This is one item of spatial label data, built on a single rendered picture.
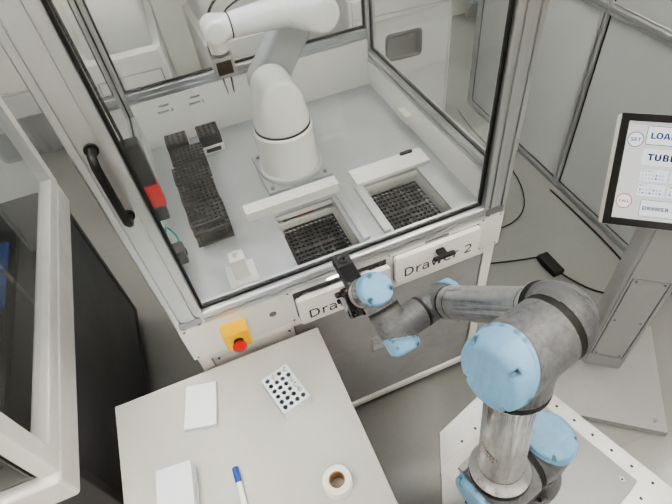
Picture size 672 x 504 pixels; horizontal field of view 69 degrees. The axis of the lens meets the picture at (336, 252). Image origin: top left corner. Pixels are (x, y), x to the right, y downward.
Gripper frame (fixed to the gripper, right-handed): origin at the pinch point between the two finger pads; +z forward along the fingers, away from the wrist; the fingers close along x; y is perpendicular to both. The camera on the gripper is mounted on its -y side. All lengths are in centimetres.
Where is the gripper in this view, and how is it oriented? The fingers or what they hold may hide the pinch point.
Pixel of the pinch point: (347, 291)
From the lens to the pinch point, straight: 139.7
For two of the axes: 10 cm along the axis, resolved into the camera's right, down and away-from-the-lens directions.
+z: -1.4, 1.5, 9.8
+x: 9.2, -3.4, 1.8
